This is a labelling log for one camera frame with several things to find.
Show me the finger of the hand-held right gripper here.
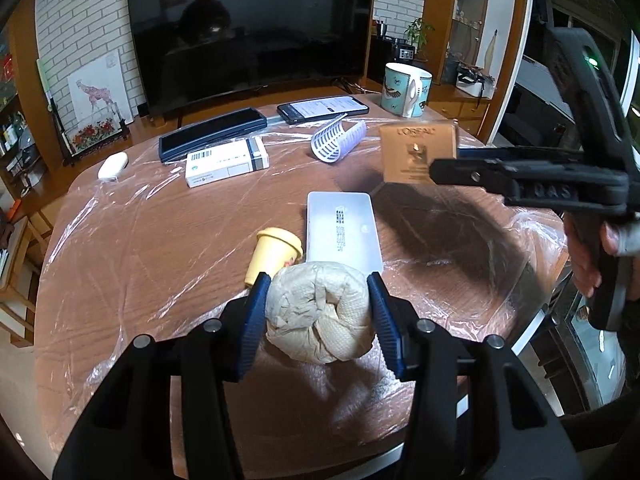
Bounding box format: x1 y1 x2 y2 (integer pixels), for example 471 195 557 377
457 145 586 162
429 157 527 196

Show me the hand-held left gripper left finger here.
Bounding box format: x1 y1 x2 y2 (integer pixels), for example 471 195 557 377
52 272 273 480

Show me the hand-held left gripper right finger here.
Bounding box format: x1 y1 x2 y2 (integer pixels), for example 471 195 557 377
366 271 586 480

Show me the paper ball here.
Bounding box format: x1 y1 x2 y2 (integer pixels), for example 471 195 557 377
264 261 375 365

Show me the tan cardboard box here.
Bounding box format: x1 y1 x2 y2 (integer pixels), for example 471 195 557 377
378 121 460 184

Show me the person's right hand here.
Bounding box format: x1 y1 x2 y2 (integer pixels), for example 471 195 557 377
564 212 633 297

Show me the yellow plastic cup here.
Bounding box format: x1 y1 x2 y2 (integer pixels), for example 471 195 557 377
244 227 304 288

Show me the white basket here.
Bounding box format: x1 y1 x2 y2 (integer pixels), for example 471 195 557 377
455 62 498 98

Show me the white flat rectangular box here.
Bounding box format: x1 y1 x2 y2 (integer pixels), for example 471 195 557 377
306 191 384 277

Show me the blue butterfly ceramic mug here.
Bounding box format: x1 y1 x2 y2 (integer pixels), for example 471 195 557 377
381 62 433 118

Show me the clear plastic table cover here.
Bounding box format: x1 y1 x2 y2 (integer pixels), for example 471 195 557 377
37 102 571 411

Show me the black coffee machine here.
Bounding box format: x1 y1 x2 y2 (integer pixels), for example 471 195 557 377
390 37 418 63

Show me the white ribbed plastic curler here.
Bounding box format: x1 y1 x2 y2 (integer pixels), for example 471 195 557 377
311 114 368 165

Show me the potted green plant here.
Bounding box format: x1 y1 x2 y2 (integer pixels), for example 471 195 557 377
404 17 436 63

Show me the glass display cabinet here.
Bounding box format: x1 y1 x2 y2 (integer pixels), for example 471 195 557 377
440 0 501 86

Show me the white medicine box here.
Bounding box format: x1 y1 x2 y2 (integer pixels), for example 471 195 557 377
184 136 271 189

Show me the black smartphone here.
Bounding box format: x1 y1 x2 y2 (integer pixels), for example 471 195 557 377
276 95 371 125

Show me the navy blue flat case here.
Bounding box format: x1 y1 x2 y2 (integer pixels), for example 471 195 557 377
158 108 269 163

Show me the white computer mouse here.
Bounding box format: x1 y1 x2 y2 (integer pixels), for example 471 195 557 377
97 152 130 181

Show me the light wooden chair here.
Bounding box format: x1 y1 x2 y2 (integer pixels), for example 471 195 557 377
0 210 51 348

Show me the framed red flower picture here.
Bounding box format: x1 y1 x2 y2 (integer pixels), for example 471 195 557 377
62 115 132 166

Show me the large black television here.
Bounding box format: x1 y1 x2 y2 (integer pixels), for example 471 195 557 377
126 0 376 126

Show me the giraffe drawing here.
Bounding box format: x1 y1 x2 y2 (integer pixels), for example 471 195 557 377
67 50 135 126

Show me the wooden shelf unit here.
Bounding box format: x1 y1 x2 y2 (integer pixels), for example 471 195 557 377
0 25 56 196

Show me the green rolled tube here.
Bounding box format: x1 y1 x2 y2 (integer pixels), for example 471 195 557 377
36 59 57 111

